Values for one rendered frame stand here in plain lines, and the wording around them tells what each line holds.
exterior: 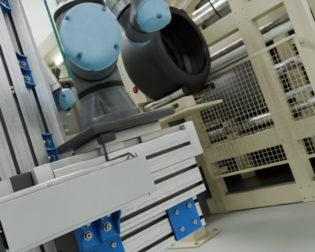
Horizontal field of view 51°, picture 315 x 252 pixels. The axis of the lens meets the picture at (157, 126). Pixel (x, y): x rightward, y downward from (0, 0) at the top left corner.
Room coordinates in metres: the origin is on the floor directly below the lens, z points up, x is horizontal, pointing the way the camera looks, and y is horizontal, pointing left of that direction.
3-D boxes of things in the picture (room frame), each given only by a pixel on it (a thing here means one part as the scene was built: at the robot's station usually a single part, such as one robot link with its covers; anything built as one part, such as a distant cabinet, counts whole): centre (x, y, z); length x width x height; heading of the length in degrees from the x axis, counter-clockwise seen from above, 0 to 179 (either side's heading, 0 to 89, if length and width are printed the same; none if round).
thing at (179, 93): (1.97, -0.09, 0.90); 0.35 x 0.05 x 0.05; 47
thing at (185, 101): (1.98, -0.09, 0.84); 0.36 x 0.09 x 0.06; 47
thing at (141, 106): (2.20, -0.05, 0.90); 0.40 x 0.03 x 0.10; 137
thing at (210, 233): (2.24, 0.02, 0.01); 0.27 x 0.27 x 0.02; 47
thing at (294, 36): (2.16, -0.58, 0.65); 0.90 x 0.02 x 0.70; 47
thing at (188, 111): (2.08, -0.18, 0.80); 0.37 x 0.36 x 0.02; 137
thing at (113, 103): (0.81, 0.10, 0.77); 0.15 x 0.15 x 0.10
